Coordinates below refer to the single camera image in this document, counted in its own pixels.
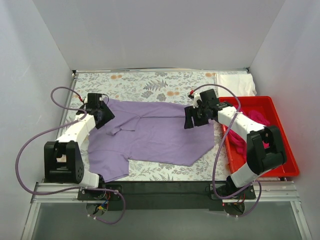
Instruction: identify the purple t shirt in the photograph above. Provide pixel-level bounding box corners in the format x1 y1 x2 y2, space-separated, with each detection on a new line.
87 99 215 182

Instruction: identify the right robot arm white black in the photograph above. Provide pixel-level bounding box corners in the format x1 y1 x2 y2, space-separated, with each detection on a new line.
184 89 287 199

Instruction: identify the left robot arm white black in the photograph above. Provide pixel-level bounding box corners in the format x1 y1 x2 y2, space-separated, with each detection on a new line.
44 93 115 200

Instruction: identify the floral table mat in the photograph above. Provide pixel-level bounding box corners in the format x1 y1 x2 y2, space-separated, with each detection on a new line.
64 72 230 181

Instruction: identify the white folded t shirt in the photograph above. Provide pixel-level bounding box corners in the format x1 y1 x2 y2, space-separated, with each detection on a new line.
216 73 257 97

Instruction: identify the magenta t shirt in bin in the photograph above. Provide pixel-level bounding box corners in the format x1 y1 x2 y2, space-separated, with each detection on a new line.
228 110 270 160

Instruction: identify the red plastic bin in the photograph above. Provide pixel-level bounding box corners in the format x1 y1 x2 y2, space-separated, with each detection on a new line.
216 95 300 178

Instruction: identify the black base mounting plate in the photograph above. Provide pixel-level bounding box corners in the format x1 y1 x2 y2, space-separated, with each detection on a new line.
77 181 256 211

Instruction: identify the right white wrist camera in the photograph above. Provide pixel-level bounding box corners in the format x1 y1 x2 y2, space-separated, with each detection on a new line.
188 90 202 109

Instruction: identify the aluminium frame rail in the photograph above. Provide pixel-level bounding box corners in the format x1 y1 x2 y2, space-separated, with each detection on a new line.
20 69 313 240

